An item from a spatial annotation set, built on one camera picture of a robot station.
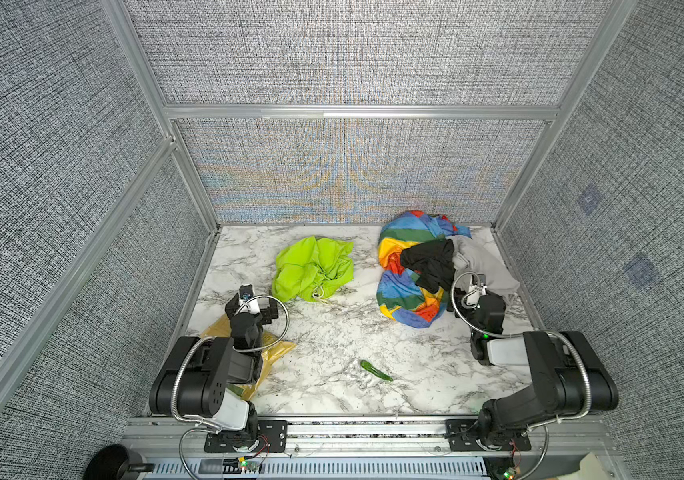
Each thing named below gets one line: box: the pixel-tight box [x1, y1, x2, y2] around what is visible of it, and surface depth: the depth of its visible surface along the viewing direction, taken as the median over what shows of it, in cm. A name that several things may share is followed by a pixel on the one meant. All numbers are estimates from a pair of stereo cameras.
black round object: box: [82, 444, 155, 480], surface depth 66 cm
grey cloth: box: [446, 227, 520, 297], surface depth 97 cm
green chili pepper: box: [360, 360, 394, 382], surface depth 85 cm
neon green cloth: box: [271, 236, 355, 302], surface depth 99 cm
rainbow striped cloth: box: [376, 210, 471, 328], surface depth 103 cm
